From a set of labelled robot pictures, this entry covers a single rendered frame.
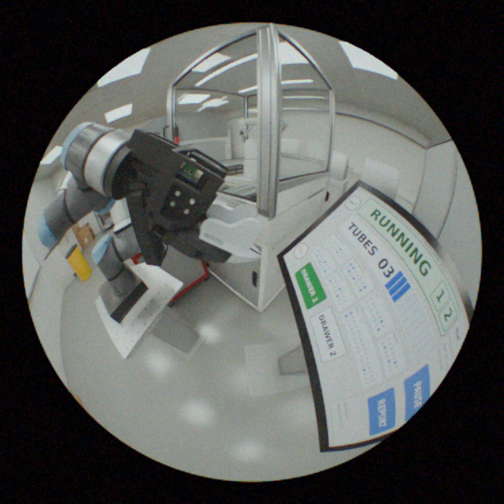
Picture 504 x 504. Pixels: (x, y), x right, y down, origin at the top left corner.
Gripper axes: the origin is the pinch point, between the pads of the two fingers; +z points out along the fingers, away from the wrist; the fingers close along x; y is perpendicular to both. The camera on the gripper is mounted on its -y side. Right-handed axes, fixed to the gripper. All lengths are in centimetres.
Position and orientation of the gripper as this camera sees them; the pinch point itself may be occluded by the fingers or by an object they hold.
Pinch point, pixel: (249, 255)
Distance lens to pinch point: 20.0
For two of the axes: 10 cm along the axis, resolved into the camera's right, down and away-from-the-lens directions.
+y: 6.4, -6.2, -4.6
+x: -1.0, -6.6, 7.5
